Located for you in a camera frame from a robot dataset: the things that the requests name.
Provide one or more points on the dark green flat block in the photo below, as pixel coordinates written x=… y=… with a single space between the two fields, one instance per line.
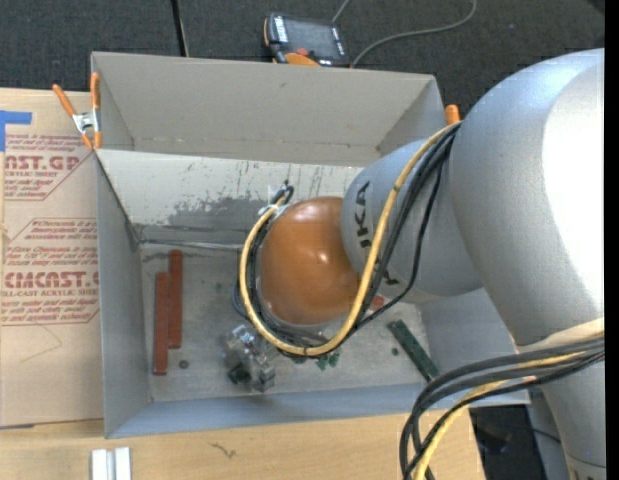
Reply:
x=414 y=350

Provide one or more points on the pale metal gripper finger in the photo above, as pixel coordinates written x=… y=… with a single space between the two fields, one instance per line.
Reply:
x=267 y=379
x=239 y=375

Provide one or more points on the brown cardboard board, red print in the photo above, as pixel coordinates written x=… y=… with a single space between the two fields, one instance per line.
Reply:
x=49 y=368

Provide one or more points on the grey metal bin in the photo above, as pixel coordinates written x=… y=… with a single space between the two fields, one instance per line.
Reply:
x=199 y=368

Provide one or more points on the red-brown flat block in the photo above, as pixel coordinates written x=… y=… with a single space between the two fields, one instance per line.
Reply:
x=378 y=302
x=175 y=298
x=161 y=323

